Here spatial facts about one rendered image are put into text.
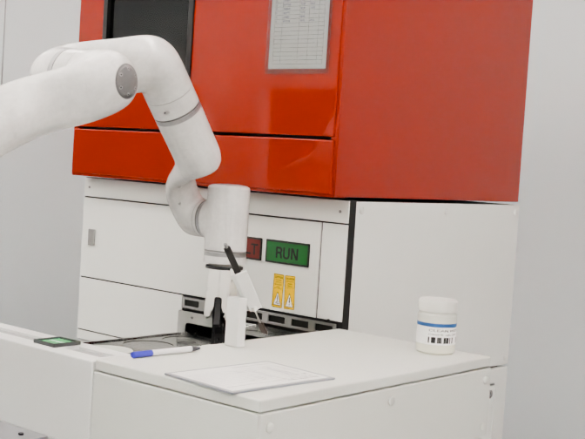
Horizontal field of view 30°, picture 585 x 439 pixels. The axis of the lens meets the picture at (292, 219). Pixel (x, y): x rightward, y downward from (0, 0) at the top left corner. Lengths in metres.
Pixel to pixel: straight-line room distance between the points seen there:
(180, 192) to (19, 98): 0.50
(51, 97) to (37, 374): 0.45
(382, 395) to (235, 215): 0.57
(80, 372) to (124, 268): 0.88
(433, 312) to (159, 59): 0.66
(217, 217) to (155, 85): 0.31
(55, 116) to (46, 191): 3.51
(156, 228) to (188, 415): 1.00
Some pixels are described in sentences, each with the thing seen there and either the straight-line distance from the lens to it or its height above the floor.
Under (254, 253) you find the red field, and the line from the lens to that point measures 2.32.
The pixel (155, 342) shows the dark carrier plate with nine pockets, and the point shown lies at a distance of 2.28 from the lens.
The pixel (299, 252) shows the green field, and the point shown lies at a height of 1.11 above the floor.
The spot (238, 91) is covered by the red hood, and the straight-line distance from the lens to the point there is 2.30.
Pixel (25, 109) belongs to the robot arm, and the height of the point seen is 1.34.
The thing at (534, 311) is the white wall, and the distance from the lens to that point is 3.63.
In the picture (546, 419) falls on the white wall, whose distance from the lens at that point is 3.66.
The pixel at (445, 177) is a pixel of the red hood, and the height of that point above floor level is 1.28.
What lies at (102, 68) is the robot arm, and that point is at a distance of 1.79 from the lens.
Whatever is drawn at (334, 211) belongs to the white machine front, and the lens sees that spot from 2.18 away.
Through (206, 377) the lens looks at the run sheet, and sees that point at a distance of 1.61.
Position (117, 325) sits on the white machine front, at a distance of 2.65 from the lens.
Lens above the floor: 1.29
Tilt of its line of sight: 3 degrees down
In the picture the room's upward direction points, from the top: 4 degrees clockwise
